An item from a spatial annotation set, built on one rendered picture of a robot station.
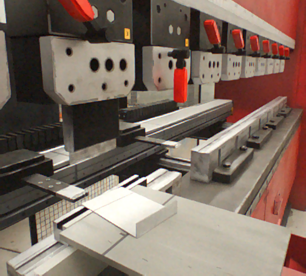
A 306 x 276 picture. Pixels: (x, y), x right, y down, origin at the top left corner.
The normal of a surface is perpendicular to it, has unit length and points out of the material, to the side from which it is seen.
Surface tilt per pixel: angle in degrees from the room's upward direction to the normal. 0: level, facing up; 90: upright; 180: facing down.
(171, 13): 90
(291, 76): 90
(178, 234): 0
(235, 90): 90
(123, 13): 90
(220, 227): 0
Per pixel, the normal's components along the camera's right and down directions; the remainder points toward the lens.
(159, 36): 0.84, 0.11
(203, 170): -0.54, 0.18
